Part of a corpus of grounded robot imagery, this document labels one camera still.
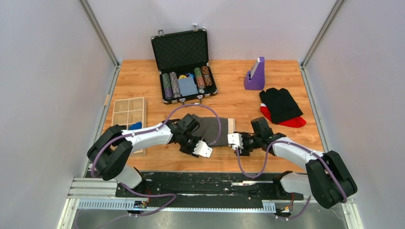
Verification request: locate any grey underwear white waistband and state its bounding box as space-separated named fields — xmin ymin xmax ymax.
xmin=192 ymin=114 xmax=236 ymax=147

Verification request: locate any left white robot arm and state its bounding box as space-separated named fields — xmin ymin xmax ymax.
xmin=87 ymin=114 xmax=213 ymax=197

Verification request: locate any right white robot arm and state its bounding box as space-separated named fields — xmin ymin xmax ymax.
xmin=227 ymin=117 xmax=358 ymax=209

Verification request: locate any black underwear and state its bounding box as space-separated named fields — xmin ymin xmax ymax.
xmin=259 ymin=88 xmax=303 ymax=124

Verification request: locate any red underwear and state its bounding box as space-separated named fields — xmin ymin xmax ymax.
xmin=260 ymin=103 xmax=307 ymax=128

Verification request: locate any blue rolled cloth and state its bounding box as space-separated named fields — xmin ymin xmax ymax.
xmin=128 ymin=122 xmax=142 ymax=130

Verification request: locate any purple card holder stand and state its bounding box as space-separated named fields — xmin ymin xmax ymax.
xmin=244 ymin=56 xmax=265 ymax=91

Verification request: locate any wooden compartment tray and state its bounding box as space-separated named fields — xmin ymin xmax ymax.
xmin=111 ymin=97 xmax=148 ymax=157

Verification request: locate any black poker chip case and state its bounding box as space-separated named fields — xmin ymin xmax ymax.
xmin=150 ymin=25 xmax=218 ymax=104

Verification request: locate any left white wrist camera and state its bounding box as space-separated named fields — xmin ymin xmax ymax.
xmin=192 ymin=140 xmax=213 ymax=158

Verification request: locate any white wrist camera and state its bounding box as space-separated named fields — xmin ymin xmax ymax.
xmin=227 ymin=133 xmax=244 ymax=151
xmin=192 ymin=140 xmax=213 ymax=158

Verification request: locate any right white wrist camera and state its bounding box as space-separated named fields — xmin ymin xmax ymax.
xmin=227 ymin=133 xmax=244 ymax=151

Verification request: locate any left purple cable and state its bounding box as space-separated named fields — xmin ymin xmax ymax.
xmin=90 ymin=104 xmax=222 ymax=219

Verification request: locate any purple cable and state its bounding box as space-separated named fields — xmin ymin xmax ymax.
xmin=235 ymin=140 xmax=348 ymax=221
xmin=90 ymin=104 xmax=222 ymax=219

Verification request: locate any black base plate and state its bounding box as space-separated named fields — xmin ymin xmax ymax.
xmin=135 ymin=171 xmax=306 ymax=210

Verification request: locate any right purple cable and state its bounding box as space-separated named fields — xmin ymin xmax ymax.
xmin=235 ymin=140 xmax=348 ymax=221

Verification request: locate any slotted cable duct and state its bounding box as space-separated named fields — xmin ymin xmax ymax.
xmin=77 ymin=199 xmax=277 ymax=213

